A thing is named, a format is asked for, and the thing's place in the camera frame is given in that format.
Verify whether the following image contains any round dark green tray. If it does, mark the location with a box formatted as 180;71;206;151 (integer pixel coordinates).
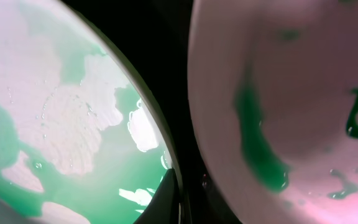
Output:
64;0;239;223

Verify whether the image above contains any mint plate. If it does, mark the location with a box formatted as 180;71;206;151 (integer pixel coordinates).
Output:
0;1;175;223

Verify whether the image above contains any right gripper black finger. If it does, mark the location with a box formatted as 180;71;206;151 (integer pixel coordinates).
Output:
134;169;179;224

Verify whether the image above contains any white plate with green stain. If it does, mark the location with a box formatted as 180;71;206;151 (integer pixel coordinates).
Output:
188;1;358;223

